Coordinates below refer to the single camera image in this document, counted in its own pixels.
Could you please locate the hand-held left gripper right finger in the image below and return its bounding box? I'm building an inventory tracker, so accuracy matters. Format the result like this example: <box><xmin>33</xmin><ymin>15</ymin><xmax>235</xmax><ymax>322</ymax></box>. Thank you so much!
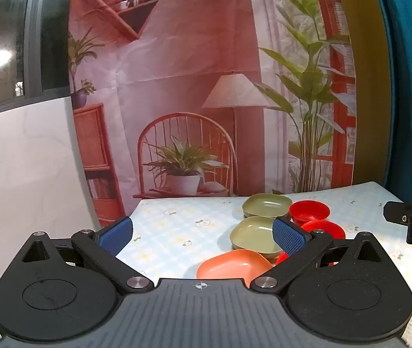
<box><xmin>250</xmin><ymin>217</ymin><xmax>385</xmax><ymax>294</ymax></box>

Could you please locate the green square plate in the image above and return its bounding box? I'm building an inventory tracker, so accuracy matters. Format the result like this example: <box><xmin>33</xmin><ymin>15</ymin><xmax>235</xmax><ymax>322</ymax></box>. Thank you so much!
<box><xmin>229</xmin><ymin>216</ymin><xmax>287</xmax><ymax>259</ymax></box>
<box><xmin>242</xmin><ymin>193</ymin><xmax>293</xmax><ymax>219</ymax></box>

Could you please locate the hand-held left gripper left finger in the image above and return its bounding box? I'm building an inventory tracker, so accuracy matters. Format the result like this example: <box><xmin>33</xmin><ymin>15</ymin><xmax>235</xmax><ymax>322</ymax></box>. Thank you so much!
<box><xmin>21</xmin><ymin>216</ymin><xmax>154</xmax><ymax>294</ymax></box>

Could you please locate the red bowl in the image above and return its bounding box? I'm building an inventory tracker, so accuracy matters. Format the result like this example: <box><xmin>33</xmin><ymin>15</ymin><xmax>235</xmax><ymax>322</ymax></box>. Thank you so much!
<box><xmin>275</xmin><ymin>251</ymin><xmax>339</xmax><ymax>267</ymax></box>
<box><xmin>299</xmin><ymin>220</ymin><xmax>346</xmax><ymax>240</ymax></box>
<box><xmin>288</xmin><ymin>200</ymin><xmax>331</xmax><ymax>226</ymax></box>

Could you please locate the orange square plate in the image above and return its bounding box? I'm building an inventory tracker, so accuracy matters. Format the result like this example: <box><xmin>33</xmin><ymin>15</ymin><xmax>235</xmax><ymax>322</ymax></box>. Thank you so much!
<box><xmin>196</xmin><ymin>249</ymin><xmax>274</xmax><ymax>280</ymax></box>

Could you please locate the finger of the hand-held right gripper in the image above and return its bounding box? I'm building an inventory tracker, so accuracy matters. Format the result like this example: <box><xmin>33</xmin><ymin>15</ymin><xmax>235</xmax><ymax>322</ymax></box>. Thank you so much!
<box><xmin>383</xmin><ymin>201</ymin><xmax>412</xmax><ymax>226</ymax></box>

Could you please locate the printed room scene backdrop cloth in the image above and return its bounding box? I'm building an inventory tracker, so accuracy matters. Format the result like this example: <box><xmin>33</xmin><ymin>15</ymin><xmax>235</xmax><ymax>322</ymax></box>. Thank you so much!
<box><xmin>67</xmin><ymin>0</ymin><xmax>358</xmax><ymax>227</ymax></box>

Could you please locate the dark framed window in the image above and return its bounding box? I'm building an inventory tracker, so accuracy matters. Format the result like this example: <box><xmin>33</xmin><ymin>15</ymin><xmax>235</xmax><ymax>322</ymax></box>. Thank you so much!
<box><xmin>0</xmin><ymin>0</ymin><xmax>75</xmax><ymax>121</ymax></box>

